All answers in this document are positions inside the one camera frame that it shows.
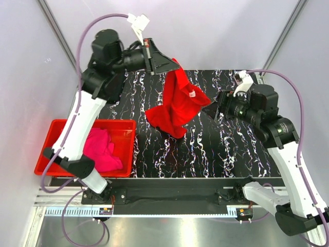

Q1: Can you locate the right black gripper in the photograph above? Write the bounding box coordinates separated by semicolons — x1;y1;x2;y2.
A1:
202;89;261;125

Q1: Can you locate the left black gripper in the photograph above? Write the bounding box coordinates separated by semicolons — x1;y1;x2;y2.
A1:
110;38;179;76

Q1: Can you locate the red t shirt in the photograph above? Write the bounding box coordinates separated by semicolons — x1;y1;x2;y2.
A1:
145;68;210;139

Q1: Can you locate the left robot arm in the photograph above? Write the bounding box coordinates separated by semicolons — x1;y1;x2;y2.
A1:
43;29;179;204

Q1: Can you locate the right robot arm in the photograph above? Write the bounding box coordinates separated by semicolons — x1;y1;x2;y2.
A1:
203;84;328;236

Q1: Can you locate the folded black t shirt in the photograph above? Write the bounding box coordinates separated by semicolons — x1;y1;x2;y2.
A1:
104;73;125;104

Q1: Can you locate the red plastic bin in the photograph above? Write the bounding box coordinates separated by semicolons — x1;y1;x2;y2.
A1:
34;119;136;178

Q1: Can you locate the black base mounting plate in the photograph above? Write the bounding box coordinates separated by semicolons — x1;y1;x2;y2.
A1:
82;178;251;217

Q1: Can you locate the pink t shirt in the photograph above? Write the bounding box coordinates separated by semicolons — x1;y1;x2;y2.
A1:
83;128;123;172

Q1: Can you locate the right connector box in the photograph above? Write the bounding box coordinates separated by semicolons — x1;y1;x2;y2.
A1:
237;208;253;218

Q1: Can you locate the connector box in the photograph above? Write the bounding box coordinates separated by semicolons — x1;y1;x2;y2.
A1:
237;208;253;218
99;207;113;216

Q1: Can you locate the left connector box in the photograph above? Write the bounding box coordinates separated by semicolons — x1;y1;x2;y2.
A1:
99;207;113;216

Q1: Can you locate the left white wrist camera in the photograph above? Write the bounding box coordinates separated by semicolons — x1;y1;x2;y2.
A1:
127;13;150;44

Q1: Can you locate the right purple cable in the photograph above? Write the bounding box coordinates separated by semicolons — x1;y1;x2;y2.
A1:
245;69;329;224

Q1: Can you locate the purple cable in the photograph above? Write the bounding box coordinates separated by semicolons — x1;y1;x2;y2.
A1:
245;69;329;224
40;14;129;193

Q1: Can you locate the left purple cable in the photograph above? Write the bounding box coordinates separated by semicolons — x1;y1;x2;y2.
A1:
40;14;129;193

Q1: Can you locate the aluminium frame rail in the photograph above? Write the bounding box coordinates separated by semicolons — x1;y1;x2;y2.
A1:
34;187;288;218

